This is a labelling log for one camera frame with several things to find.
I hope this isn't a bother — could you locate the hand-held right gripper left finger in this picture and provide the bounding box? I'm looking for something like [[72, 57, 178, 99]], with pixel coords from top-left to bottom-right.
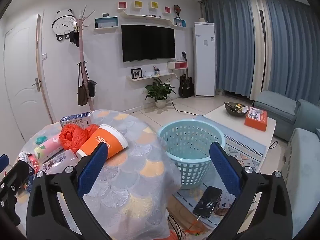
[[26, 142, 110, 240]]

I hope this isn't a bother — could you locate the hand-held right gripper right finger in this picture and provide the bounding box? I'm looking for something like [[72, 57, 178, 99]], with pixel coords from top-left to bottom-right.
[[205, 141, 293, 240]]

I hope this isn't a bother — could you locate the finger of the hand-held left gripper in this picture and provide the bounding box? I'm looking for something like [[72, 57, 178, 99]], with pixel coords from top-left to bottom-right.
[[0, 160, 30, 200], [0, 154, 9, 174]]

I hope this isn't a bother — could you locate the red snack packet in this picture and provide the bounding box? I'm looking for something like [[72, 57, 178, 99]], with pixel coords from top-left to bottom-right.
[[19, 152, 40, 193]]

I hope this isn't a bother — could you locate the orange paper cup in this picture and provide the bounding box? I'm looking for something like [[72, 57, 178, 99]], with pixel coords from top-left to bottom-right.
[[76, 124, 129, 160]]

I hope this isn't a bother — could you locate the light blue plastic basket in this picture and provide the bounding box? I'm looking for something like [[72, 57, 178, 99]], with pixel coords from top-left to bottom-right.
[[157, 120, 226, 190]]

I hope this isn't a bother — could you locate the blue milk carton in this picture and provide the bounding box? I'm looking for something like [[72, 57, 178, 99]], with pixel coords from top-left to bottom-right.
[[59, 112, 93, 128]]

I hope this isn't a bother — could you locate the brown shoulder bag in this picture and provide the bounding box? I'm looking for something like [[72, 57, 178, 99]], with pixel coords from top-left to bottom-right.
[[77, 62, 89, 106]]

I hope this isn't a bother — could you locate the patterned rug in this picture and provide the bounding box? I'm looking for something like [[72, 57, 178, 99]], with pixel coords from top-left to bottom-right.
[[172, 115, 267, 230]]

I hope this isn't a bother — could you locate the white paper packet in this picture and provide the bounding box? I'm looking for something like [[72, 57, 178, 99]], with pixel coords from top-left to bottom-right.
[[220, 192, 235, 208]]

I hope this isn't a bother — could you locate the clear plastic bottle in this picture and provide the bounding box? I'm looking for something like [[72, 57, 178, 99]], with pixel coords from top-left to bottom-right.
[[42, 149, 79, 175]]

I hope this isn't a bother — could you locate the black smartphone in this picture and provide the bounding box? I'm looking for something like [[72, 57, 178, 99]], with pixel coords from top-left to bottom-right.
[[192, 186, 223, 218]]

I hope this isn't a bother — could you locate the orange plastic bag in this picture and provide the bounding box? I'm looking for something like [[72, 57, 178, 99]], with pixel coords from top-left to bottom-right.
[[59, 124, 100, 154]]

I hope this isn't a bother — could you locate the pink drink bottle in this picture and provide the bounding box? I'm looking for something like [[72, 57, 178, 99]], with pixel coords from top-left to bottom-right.
[[34, 134, 64, 163]]

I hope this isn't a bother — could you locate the white coffee table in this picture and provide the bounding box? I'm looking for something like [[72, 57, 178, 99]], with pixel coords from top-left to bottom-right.
[[204, 104, 277, 173]]

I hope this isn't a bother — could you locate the orange cardboard box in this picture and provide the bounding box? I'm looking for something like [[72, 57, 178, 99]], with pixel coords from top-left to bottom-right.
[[244, 107, 268, 132]]

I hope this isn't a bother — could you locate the dark bowl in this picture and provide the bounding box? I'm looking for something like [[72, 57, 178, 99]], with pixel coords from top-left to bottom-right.
[[224, 102, 249, 117]]

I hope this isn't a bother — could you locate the grey-blue sofa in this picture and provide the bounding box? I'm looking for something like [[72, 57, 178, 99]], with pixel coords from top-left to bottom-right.
[[252, 90, 320, 142], [281, 127, 320, 238]]

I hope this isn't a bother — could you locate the black bag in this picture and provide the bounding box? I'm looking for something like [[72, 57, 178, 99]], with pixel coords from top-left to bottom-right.
[[87, 80, 97, 98]]

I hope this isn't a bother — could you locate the white door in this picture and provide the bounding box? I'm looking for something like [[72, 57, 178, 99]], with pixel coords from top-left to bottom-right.
[[4, 14, 54, 143]]

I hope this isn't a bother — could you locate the black acoustic guitar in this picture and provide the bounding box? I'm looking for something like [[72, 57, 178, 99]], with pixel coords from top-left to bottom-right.
[[179, 51, 195, 98]]

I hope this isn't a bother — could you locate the potted green plant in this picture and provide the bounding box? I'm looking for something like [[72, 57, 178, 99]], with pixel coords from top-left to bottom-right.
[[145, 78, 175, 108]]

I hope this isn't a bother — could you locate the white standing air conditioner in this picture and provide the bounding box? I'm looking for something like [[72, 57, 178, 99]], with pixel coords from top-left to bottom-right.
[[192, 22, 216, 97]]

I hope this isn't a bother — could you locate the blue and beige curtain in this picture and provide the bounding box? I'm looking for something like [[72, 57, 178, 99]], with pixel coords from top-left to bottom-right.
[[200, 0, 320, 105]]

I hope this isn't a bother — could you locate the pink wooden coat rack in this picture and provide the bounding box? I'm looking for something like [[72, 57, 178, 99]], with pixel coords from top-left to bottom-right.
[[72, 5, 97, 112]]

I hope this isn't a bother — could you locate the orange cable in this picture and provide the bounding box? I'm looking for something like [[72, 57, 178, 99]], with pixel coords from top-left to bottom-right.
[[185, 220, 208, 235]]

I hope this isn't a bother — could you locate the black floor cable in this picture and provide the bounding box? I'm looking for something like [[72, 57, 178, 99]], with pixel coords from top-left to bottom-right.
[[170, 100, 198, 114]]

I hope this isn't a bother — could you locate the black charging cable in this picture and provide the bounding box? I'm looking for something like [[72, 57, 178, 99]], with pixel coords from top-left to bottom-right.
[[167, 214, 185, 240]]

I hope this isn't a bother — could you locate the white low wall shelf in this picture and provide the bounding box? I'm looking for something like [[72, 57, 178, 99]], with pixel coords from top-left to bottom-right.
[[126, 73, 175, 81]]

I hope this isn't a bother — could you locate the white and red wall box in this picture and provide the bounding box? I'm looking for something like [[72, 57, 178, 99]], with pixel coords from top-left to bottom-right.
[[167, 61, 188, 70]]

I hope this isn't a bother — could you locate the wall-mounted television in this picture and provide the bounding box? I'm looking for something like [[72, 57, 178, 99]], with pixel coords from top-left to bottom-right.
[[121, 24, 176, 63]]

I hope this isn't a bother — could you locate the blue-lined wall box shelf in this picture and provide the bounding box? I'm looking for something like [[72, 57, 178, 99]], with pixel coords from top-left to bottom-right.
[[173, 17, 187, 29], [94, 16, 118, 32]]

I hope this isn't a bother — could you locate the panda wall clock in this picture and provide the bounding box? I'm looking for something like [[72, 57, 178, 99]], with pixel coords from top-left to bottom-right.
[[52, 9, 78, 42]]

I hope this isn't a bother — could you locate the white curved wall shelf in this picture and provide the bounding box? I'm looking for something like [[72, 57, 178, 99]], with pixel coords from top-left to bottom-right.
[[119, 10, 187, 28]]

